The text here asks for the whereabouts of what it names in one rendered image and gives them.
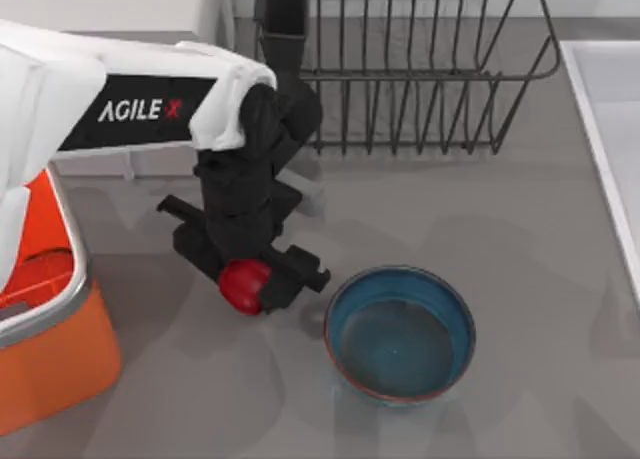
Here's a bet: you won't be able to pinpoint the red apple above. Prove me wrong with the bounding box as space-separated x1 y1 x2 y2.
218 258 272 317

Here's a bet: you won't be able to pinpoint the blue bowl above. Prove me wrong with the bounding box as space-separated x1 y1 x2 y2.
323 264 478 408

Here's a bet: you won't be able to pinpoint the orange bin with white rim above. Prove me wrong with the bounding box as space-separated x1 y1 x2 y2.
0 148 123 411

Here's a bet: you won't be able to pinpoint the black cutlery holder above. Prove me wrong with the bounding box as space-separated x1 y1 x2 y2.
253 0 311 89

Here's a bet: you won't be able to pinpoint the dark wire dish rack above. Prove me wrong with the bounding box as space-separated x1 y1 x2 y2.
254 0 561 157

